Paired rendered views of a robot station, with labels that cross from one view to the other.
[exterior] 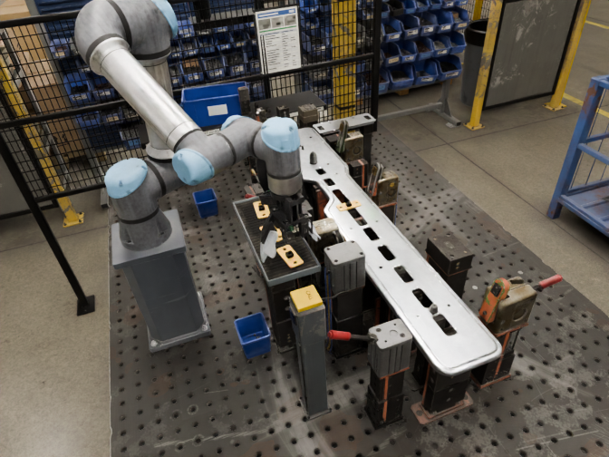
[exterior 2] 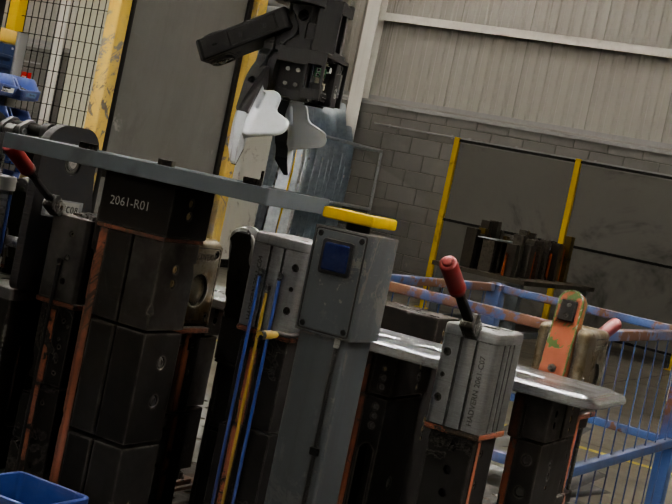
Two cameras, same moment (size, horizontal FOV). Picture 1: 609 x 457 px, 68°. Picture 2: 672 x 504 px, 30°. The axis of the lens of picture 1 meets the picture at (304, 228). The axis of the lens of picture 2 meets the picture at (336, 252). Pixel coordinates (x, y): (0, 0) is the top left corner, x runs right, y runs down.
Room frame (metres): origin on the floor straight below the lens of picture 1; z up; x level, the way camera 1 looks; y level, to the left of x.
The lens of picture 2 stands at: (-0.20, 0.95, 1.18)
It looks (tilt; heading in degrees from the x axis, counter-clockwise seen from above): 3 degrees down; 315
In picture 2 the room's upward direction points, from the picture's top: 12 degrees clockwise
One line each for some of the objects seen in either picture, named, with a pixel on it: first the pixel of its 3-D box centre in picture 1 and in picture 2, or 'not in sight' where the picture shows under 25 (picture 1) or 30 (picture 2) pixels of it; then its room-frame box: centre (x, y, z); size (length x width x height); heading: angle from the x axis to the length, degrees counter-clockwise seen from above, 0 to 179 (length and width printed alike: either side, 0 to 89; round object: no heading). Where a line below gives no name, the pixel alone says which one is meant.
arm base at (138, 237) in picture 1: (142, 221); not in sight; (1.09, 0.48, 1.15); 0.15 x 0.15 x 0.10
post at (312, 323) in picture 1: (311, 359); (315, 434); (0.73, 0.01, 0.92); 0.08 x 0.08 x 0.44; 18
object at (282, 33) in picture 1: (278, 40); not in sight; (2.30, 0.05, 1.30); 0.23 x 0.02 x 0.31; 108
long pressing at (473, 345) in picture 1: (352, 209); (163, 279); (1.28, -0.17, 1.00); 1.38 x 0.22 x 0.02; 18
